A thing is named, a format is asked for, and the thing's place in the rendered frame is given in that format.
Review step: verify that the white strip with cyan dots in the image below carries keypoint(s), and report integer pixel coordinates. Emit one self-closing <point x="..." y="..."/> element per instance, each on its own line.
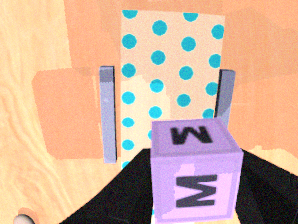
<point x="169" y="67"/>

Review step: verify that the purple cube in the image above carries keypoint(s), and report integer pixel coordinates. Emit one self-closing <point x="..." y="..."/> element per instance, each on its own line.
<point x="196" y="165"/>

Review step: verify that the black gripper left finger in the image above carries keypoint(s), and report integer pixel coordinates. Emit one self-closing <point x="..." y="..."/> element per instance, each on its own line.
<point x="127" y="199"/>

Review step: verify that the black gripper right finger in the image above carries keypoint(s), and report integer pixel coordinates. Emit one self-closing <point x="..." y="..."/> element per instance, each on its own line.
<point x="267" y="194"/>

